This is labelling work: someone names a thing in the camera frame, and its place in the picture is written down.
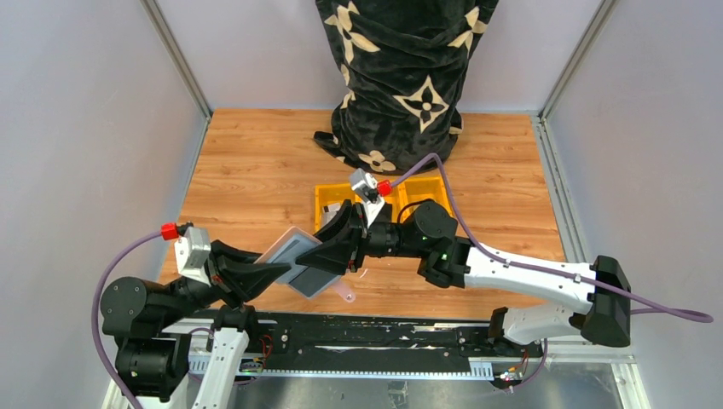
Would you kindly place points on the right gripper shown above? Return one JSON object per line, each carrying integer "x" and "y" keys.
{"x": 357, "y": 243}

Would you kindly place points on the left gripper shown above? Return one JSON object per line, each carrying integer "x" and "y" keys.
{"x": 215, "y": 268}

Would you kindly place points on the dark grey card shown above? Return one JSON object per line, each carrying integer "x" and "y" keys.
{"x": 312, "y": 282}

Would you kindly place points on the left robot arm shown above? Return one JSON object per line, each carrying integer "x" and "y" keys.
{"x": 151, "y": 367}

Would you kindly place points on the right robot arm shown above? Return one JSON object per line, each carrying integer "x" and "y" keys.
{"x": 588, "y": 299}

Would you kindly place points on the yellow plastic end bin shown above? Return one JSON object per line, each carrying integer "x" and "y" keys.
{"x": 419, "y": 188}

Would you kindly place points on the black floral blanket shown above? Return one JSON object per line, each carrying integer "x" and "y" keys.
{"x": 404, "y": 66}

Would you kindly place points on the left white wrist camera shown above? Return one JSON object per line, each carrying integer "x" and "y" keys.
{"x": 192, "y": 250}

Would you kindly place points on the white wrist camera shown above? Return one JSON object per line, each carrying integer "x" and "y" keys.
{"x": 192, "y": 250}
{"x": 371, "y": 192}

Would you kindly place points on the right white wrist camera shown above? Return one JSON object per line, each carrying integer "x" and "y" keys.
{"x": 371, "y": 192}

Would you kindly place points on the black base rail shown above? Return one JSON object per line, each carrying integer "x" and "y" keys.
{"x": 357, "y": 346}

